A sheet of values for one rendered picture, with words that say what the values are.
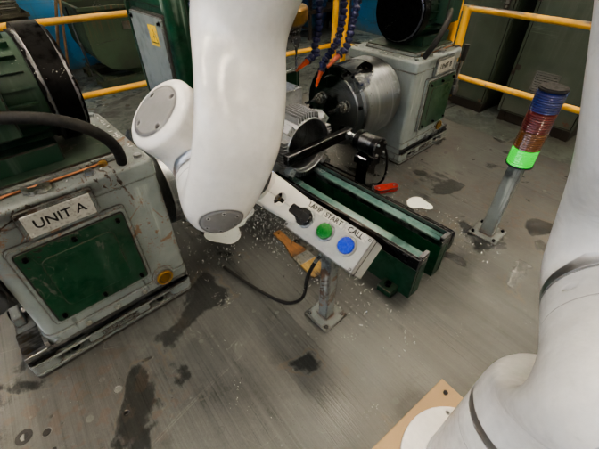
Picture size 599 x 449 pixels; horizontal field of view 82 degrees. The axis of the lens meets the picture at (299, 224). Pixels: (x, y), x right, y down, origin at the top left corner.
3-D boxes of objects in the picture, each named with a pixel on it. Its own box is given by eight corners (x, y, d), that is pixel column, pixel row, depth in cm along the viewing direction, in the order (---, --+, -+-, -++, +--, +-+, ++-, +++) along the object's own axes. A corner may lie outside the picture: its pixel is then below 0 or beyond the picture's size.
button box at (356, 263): (294, 232, 70) (281, 224, 66) (315, 203, 70) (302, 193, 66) (360, 280, 61) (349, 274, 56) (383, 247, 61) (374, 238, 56)
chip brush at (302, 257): (268, 236, 100) (268, 233, 99) (283, 229, 102) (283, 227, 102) (313, 280, 87) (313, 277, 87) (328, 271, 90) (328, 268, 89)
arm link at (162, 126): (268, 179, 43) (250, 127, 47) (192, 119, 32) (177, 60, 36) (217, 212, 45) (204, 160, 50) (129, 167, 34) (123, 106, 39)
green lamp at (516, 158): (501, 163, 86) (508, 146, 83) (511, 155, 89) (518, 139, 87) (527, 172, 83) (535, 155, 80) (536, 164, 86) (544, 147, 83)
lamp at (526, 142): (508, 146, 83) (516, 129, 81) (518, 139, 87) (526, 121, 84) (535, 155, 80) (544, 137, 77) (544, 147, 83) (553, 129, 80)
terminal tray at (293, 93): (248, 110, 101) (245, 85, 96) (276, 101, 107) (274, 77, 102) (274, 123, 94) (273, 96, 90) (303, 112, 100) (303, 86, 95)
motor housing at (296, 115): (242, 161, 109) (234, 101, 96) (287, 142, 119) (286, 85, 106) (283, 188, 98) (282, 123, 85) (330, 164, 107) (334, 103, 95)
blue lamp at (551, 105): (524, 110, 78) (532, 89, 75) (534, 103, 81) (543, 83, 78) (553, 118, 74) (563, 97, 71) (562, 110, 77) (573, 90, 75)
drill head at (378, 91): (290, 138, 122) (288, 62, 106) (364, 107, 143) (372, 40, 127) (343, 165, 108) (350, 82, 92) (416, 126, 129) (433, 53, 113)
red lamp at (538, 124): (516, 129, 81) (524, 110, 78) (526, 121, 84) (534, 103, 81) (544, 137, 77) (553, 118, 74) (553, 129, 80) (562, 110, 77)
